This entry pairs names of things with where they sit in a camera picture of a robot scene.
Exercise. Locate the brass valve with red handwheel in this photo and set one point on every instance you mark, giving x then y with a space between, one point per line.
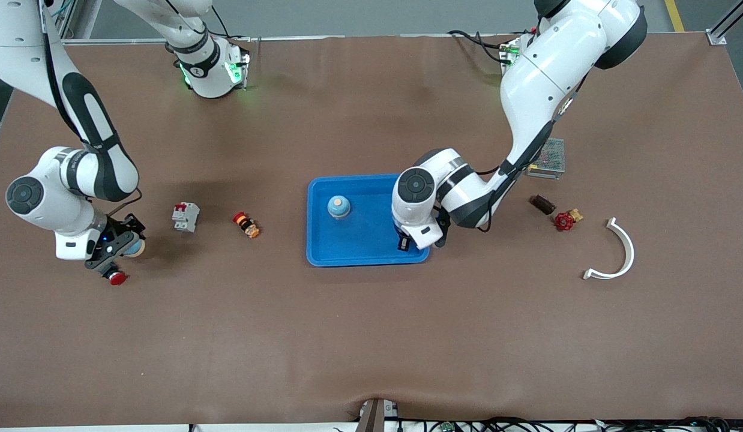
564 222

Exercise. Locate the red orange button switch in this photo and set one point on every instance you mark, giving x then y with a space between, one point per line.
246 225

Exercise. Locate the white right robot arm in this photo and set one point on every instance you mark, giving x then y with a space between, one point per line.
47 204

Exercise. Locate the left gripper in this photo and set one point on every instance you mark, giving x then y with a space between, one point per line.
403 243

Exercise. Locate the blue plastic tray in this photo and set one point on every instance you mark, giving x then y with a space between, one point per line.
359 240

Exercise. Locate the silver table edge rail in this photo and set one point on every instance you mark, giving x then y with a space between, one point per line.
377 37

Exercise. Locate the aluminium frame profile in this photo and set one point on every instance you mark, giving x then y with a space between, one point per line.
83 18
716 37

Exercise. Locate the yellow floor tape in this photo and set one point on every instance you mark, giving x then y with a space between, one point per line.
676 17

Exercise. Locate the red mushroom push button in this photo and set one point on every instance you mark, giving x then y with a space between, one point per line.
117 278

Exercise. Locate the long dark brown capacitor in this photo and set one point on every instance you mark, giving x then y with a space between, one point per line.
542 204

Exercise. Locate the brown table mat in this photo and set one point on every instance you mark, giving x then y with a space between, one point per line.
371 336

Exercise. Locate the white circuit breaker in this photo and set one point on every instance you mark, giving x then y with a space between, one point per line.
185 217

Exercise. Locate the white curved plastic bracket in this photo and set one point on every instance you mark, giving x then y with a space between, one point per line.
628 252

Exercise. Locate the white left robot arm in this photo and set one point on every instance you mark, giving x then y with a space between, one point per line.
545 66

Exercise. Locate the metal table edge bracket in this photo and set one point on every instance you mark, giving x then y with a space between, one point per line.
371 417

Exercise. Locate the metal mesh power supply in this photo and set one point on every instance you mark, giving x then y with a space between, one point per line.
551 159

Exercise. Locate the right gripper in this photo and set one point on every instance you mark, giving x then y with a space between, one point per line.
116 230

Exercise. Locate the blue desk bell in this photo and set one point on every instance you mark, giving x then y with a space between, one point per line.
135 248
338 207

